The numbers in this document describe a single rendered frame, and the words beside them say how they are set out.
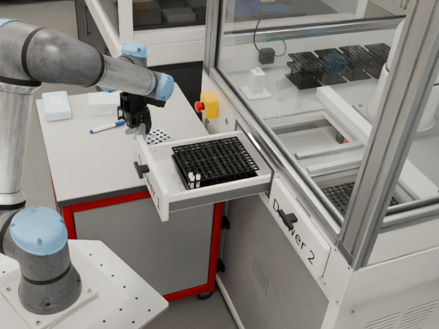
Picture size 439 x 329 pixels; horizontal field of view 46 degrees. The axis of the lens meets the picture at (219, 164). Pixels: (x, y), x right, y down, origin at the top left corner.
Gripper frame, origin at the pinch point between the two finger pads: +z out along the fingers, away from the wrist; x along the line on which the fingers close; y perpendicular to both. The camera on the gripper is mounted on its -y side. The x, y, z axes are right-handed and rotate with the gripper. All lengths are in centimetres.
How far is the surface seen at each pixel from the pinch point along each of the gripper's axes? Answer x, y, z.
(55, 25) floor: -267, -126, 81
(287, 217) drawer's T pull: 64, 3, -10
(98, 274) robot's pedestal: 35, 44, 6
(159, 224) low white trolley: 15.3, 5.4, 27.1
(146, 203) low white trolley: 13.3, 9.8, 15.7
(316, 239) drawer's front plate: 75, 5, -11
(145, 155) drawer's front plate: 20.0, 15.1, -11.2
